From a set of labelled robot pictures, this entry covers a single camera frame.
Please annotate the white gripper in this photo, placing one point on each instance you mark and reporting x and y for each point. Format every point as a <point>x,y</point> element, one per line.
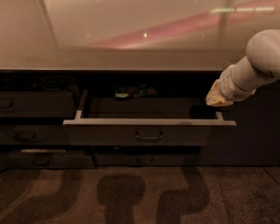
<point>226,84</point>

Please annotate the grey drawer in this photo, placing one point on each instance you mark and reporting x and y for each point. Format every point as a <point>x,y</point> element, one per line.
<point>33,135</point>
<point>71,159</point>
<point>144,121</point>
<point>36,104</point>
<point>146,159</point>

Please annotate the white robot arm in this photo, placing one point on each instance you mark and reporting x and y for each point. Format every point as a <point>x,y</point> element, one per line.
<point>260,66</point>

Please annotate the colourful items in top drawer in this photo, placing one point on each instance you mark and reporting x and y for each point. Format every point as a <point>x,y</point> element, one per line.
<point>127,92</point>

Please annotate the dark object in left drawer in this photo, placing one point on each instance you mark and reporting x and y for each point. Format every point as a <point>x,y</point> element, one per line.
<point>53,84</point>

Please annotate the white strip in bottom drawer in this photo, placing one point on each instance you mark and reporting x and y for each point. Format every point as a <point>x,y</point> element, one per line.
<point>43,151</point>

